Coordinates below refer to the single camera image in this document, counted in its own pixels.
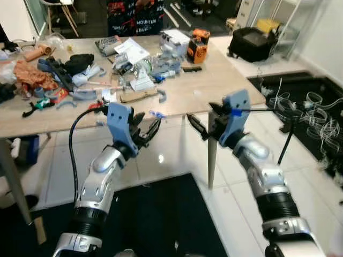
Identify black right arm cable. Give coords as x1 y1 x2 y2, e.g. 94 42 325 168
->
233 107 296 165

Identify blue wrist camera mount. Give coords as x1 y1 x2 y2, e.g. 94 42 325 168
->
106 102 141 158
221 89 251 148

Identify light wooden table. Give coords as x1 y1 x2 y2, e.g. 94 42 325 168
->
0 35 266 225

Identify white printed box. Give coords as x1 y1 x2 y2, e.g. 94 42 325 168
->
161 29 191 57

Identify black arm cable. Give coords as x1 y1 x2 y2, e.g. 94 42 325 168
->
69 104 108 204
233 107 296 165

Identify black floor mat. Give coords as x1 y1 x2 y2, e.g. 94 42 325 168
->
248 72 343 177
0 172 228 257

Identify green handled black pliers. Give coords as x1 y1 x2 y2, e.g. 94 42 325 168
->
21 99 54 118

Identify black printed banner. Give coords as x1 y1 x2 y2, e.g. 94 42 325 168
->
107 0 164 37

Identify white paper sheet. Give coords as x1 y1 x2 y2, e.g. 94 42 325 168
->
114 37 151 65

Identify tan flat strip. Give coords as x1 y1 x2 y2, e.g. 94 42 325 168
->
119 87 159 103

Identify tan cylinder handle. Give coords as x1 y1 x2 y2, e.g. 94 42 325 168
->
24 44 54 61

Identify orange brown crumpled cloth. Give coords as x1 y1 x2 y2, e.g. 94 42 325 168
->
13 60 58 92

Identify orange black tool case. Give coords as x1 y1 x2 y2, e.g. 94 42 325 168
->
187 39 207 65

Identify white shelf rack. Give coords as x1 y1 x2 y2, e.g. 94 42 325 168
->
236 0 322 59

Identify thin grey plastic arc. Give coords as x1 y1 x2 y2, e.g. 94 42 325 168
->
56 100 76 110

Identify grey curved plastic piece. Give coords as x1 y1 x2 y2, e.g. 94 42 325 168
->
155 88 168 103

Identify white cable tangle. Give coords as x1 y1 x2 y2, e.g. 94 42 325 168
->
263 80 343 161

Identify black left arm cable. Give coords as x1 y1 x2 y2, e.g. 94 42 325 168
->
69 104 108 204

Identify blue plastic bin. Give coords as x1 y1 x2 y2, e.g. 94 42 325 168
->
11 134 39 165

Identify orange black power tool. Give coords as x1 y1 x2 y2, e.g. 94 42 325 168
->
192 28 211 44

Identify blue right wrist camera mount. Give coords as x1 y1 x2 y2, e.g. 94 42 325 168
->
221 89 251 148

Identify yellow box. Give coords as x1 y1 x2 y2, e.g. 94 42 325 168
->
256 19 280 34

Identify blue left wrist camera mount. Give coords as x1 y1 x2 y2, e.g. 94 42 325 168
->
106 102 141 158

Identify clear plastic bag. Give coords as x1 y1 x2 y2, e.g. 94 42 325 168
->
46 32 68 51

